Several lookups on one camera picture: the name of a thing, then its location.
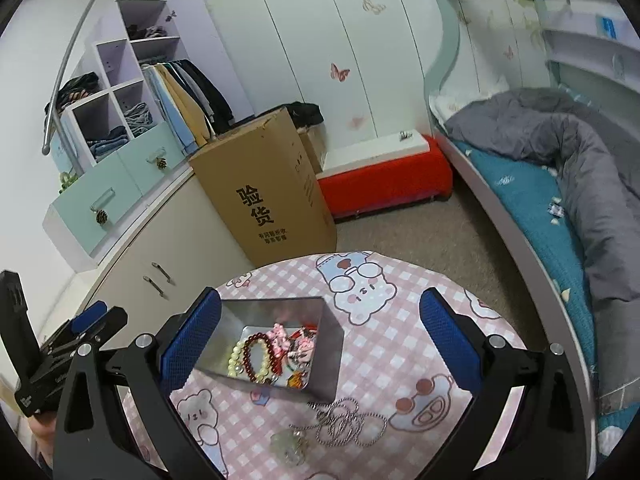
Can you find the pale green jade pendant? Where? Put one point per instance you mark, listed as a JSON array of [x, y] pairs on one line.
[[289, 444]]

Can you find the person's left hand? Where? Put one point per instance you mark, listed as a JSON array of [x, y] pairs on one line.
[[42, 435]]

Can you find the beige cabinet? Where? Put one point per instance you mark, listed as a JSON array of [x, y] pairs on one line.
[[165, 240]]

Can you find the small mint drawer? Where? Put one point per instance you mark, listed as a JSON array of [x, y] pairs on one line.
[[150, 150]]

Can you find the grey metal handrail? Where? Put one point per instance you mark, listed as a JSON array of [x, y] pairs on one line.
[[85, 25]]

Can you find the small pink butterfly sticker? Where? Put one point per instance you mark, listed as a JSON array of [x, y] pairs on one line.
[[508, 52]]

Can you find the folded grey clothes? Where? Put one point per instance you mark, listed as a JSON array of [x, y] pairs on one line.
[[137, 117]]

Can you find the pink checked bear tablecloth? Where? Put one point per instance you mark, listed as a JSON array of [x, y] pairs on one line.
[[380, 340]]

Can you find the red storage bench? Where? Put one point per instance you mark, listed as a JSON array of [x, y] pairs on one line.
[[385, 185]]

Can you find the green plant decoration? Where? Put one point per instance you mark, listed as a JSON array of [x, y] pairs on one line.
[[67, 182]]

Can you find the large mint drawer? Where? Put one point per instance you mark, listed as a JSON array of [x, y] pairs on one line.
[[85, 210]]

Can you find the white wardrobe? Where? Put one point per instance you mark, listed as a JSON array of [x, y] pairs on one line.
[[300, 35]]

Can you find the white pillow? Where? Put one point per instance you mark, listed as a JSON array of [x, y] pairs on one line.
[[465, 102]]

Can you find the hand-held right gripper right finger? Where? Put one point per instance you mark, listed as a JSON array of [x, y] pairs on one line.
[[447, 340]]

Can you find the small blue box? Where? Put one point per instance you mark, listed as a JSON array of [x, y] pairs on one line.
[[608, 27]]

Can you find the small cardboard box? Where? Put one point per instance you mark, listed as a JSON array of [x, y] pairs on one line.
[[312, 147]]

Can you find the grey metal box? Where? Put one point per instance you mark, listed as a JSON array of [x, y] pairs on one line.
[[327, 355]]

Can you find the grey duvet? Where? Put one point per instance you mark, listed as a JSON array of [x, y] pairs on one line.
[[600, 170]]

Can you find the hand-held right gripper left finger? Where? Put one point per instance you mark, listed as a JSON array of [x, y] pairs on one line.
[[192, 340]]

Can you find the dark folded clothes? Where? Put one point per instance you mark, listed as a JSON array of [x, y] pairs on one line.
[[147, 32]]

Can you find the teal bed sheet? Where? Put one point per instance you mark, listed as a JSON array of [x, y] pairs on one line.
[[530, 195]]

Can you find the yellow hanging jacket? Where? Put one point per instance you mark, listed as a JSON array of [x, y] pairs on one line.
[[187, 105]]

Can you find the tall cardboard box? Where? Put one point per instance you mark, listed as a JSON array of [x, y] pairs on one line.
[[260, 185]]

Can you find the black bag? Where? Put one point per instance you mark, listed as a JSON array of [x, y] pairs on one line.
[[306, 114]]

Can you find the mint bunk bed frame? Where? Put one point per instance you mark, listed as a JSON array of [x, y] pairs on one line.
[[500, 200]]

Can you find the dark clothes pile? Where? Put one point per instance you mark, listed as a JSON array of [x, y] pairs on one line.
[[75, 90]]

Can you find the light blue hanging shirt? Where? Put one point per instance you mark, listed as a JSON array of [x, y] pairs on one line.
[[170, 110]]

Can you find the purple stair shelf unit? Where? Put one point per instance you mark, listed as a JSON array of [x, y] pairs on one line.
[[115, 60]]

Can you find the white butterfly sticker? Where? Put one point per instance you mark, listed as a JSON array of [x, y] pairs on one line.
[[372, 5]]

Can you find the white board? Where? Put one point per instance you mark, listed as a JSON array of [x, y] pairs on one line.
[[375, 155]]

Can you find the pine cone ornament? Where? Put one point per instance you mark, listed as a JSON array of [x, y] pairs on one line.
[[102, 217], [161, 163]]

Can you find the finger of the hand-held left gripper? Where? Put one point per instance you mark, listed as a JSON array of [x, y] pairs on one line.
[[89, 317], [107, 325]]

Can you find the folded blue jeans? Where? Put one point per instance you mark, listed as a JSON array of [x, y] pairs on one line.
[[107, 142]]

